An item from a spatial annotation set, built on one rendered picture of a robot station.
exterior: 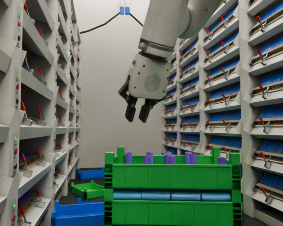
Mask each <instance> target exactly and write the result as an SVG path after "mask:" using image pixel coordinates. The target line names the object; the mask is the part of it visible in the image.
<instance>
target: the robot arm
mask: <svg viewBox="0 0 283 226"><path fill-rule="evenodd" d="M220 2H221V0H150V3H149V7H148V10H147V14H146V18H145V22H144V26H143V29H142V33H141V38H140V41H139V45H138V49H140V50H141V51H139V52H138V53H136V54H135V56H134V58H133V60H132V63H131V65H130V67H129V70H128V73H127V76H126V79H125V83H124V85H123V86H122V87H121V88H120V89H119V91H118V93H119V94H120V95H121V96H122V97H123V98H124V99H125V100H126V102H127V104H128V105H127V109H126V113H125V117H126V119H127V120H128V121H129V122H133V118H134V115H135V112H136V108H135V105H136V102H137V100H138V98H144V99H145V104H143V105H142V106H141V110H140V114H139V117H138V118H139V119H140V120H141V121H142V122H143V123H146V120H147V118H148V116H149V112H150V109H153V106H154V105H156V104H157V103H158V102H160V101H163V100H164V99H165V93H166V90H167V86H168V81H169V76H170V70H171V62H170V61H169V59H168V58H172V54H173V51H174V48H175V45H176V41H177V39H178V38H180V39H190V38H192V37H194V36H195V35H196V34H198V33H199V32H200V30H201V29H202V28H203V27H204V26H205V24H206V23H207V22H208V21H209V19H210V18H211V16H212V15H213V14H214V13H215V11H216V9H217V8H218V6H219V4H220ZM127 91H128V92H129V95H127V94H126V92H127Z"/></svg>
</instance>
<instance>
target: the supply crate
mask: <svg viewBox="0 0 283 226"><path fill-rule="evenodd" d="M145 156H146V155H132V164H126V163H125V158H126V155H124V147H117V156H116V157H115V152H106V153H105V171H104V188H110V189H173V190H236V191H240V190H241V173H240V153H237V152H230V153H229V159H228V160H226V165H219V164H218V158H219V157H220V156H221V148H220V147H212V156H199V155H196V160H197V164H185V155H172V156H176V164H164V155H153V164H144V163H143V157H145Z"/></svg>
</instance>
